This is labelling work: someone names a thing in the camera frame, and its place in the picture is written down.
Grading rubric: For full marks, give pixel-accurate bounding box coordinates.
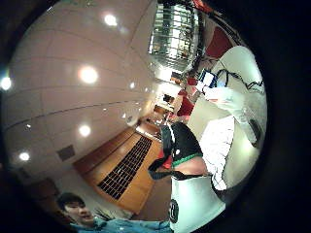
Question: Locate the white container with black round mark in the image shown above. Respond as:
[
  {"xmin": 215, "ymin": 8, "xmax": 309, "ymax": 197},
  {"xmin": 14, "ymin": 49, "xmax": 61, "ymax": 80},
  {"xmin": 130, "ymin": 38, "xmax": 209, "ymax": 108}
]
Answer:
[{"xmin": 168, "ymin": 175, "xmax": 226, "ymax": 233}]

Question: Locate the white paper sheet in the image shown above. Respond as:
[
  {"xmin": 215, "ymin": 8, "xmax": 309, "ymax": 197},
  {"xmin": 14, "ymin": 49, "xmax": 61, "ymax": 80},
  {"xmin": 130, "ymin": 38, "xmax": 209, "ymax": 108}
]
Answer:
[{"xmin": 199, "ymin": 116, "xmax": 236, "ymax": 192}]

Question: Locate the white plastic bag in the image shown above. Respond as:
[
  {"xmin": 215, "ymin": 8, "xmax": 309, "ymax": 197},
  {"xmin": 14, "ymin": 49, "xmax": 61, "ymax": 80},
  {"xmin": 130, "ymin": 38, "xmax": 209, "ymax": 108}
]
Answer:
[{"xmin": 204, "ymin": 86, "xmax": 258, "ymax": 145}]

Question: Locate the round ceiling light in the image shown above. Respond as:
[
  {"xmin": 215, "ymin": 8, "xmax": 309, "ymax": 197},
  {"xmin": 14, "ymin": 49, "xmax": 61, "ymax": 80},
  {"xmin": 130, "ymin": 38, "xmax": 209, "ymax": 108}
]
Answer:
[
  {"xmin": 102, "ymin": 13, "xmax": 119, "ymax": 28},
  {"xmin": 0, "ymin": 76, "xmax": 13, "ymax": 91},
  {"xmin": 77, "ymin": 65, "xmax": 99, "ymax": 85},
  {"xmin": 78, "ymin": 123, "xmax": 92, "ymax": 138},
  {"xmin": 17, "ymin": 150, "xmax": 31, "ymax": 162}
]

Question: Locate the large gridded window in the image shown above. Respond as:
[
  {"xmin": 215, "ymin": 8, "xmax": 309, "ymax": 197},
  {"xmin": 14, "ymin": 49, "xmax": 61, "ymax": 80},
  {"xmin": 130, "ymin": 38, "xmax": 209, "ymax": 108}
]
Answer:
[{"xmin": 148, "ymin": 2, "xmax": 200, "ymax": 72}]

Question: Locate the grey square ceiling vent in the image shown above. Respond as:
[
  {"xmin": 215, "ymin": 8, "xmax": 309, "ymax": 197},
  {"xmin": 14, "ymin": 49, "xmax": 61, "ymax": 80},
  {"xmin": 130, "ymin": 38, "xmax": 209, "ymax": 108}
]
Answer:
[{"xmin": 56, "ymin": 144, "xmax": 77, "ymax": 162}]

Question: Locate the the person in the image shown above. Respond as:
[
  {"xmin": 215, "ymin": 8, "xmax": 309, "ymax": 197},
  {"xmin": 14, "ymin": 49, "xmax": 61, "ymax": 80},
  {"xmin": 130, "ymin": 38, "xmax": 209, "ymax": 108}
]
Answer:
[{"xmin": 55, "ymin": 191, "xmax": 173, "ymax": 233}]

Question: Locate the black grid wall grille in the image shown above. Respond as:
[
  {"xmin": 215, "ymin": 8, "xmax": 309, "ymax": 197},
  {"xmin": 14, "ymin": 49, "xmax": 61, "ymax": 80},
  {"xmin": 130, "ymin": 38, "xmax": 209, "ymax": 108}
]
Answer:
[{"xmin": 96, "ymin": 135, "xmax": 154, "ymax": 201}]

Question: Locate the wooden wall panel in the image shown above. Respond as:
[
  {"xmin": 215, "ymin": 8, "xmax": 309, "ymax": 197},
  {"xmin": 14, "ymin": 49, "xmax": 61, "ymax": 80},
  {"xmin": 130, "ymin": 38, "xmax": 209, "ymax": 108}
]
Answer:
[{"xmin": 72, "ymin": 126, "xmax": 163, "ymax": 216}]

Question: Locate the black cable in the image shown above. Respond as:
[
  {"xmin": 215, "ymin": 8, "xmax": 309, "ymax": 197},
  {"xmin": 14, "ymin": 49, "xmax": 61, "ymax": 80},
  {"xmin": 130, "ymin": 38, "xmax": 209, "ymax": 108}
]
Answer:
[{"xmin": 216, "ymin": 68, "xmax": 265, "ymax": 94}]

